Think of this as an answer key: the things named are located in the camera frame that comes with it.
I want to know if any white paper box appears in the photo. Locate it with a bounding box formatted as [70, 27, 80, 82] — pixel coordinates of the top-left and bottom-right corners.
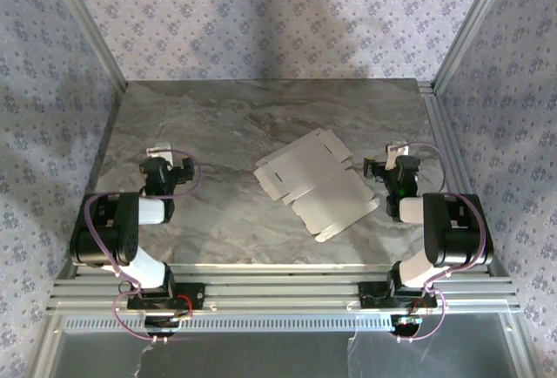
[252, 128, 379, 244]

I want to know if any small control circuit board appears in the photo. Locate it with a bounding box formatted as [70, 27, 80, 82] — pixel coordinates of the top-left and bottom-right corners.
[390, 314, 424, 336]
[144, 314, 192, 338]

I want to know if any grey metal sheet panel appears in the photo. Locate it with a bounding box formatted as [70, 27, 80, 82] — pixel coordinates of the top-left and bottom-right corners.
[51, 328, 519, 378]

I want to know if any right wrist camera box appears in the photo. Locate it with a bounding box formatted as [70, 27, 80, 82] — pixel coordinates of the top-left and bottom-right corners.
[386, 142, 410, 171]

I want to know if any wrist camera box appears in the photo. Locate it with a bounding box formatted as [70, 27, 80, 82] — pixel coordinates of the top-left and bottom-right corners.
[146, 142, 174, 158]
[386, 142, 410, 171]

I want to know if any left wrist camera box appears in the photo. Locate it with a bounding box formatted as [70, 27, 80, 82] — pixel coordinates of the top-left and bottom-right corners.
[146, 142, 174, 158]

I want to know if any aluminium side rail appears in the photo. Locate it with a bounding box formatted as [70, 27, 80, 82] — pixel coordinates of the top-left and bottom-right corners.
[418, 81, 510, 277]

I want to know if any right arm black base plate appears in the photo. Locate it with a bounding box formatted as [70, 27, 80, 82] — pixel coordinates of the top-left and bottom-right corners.
[358, 280, 438, 309]

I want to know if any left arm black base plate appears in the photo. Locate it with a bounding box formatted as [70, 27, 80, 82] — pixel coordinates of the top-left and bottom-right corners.
[126, 282, 205, 310]

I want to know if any aluminium extrusion base frame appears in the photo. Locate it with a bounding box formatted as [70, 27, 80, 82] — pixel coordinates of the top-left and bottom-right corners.
[46, 263, 522, 316]

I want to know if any aluminium corner post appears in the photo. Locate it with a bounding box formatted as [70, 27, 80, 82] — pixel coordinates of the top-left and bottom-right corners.
[43, 0, 130, 94]
[432, 0, 518, 94]

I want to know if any grey slotted cable duct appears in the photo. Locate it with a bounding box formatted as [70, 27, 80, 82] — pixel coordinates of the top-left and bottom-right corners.
[64, 313, 393, 332]

